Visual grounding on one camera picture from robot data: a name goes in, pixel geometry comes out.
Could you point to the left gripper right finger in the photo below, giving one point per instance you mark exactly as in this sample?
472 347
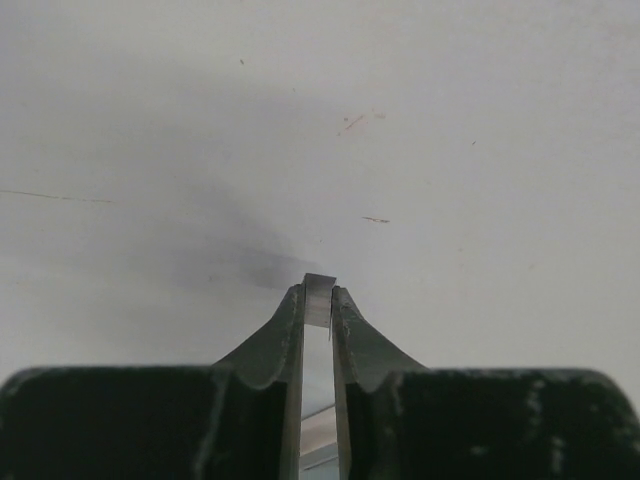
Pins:
397 419

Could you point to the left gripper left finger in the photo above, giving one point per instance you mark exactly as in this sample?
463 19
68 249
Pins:
238 418

